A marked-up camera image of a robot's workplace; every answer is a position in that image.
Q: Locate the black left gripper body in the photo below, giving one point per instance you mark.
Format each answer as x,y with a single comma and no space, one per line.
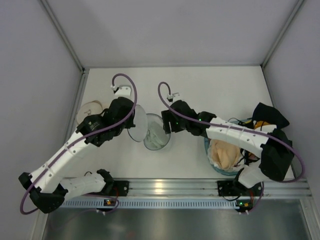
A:
127,118

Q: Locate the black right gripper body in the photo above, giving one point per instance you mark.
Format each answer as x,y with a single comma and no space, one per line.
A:
166,122

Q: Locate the pale green white bra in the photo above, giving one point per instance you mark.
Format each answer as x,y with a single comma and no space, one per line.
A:
156,138

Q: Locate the white mesh laundry bag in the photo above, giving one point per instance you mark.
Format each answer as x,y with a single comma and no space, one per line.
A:
142,121

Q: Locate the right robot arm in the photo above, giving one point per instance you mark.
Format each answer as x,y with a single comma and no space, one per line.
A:
276,154

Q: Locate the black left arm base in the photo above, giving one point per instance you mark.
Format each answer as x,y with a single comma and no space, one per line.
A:
117,190

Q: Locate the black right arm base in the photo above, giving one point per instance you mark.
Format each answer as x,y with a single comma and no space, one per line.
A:
245,199

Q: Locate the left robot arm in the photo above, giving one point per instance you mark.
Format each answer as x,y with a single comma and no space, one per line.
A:
48,187

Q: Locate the beige mesh laundry bag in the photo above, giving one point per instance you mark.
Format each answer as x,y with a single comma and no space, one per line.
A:
88,109

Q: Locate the beige bra in basin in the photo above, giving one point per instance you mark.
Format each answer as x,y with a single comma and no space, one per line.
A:
223,155

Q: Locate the black bra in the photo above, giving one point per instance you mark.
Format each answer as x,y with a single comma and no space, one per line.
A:
268,114

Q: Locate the light blue plastic basin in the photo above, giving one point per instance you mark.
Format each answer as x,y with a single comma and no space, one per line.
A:
239,136

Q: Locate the yellow orange garment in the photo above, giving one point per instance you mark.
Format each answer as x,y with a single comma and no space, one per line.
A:
260,124

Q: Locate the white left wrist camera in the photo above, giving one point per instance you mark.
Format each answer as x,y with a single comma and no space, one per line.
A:
122,91

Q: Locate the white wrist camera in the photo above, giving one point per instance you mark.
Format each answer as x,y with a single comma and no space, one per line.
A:
122,91
174,97

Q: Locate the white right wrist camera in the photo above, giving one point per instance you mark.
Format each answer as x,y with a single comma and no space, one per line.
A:
174,97

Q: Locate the aluminium frame rail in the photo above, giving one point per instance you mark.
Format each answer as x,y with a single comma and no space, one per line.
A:
61,33

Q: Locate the black strappy garment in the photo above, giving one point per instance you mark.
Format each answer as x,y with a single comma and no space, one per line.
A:
247,157

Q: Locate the perforated cable duct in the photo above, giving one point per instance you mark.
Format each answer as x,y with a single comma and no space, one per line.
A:
134,203

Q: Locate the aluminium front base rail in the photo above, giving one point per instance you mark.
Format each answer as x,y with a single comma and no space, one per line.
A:
207,188

